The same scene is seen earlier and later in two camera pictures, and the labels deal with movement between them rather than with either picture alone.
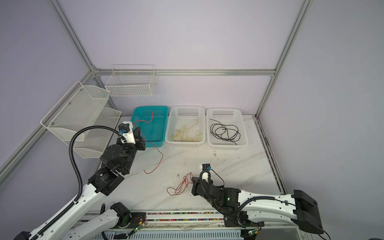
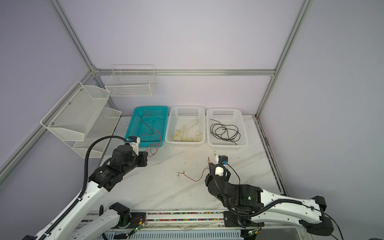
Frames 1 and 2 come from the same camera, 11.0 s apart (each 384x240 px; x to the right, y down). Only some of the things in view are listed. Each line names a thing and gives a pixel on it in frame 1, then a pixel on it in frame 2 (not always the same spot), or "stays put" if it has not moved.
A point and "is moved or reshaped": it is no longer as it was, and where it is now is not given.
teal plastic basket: (153, 123) stays put
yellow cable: (190, 139) stays put
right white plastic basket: (226, 128) stays put
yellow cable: (181, 135) stays put
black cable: (228, 132) stays put
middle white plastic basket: (186, 126) stays put
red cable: (141, 132) is moved or reshaped
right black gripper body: (194, 192) → (209, 176)
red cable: (179, 185) → (208, 160)
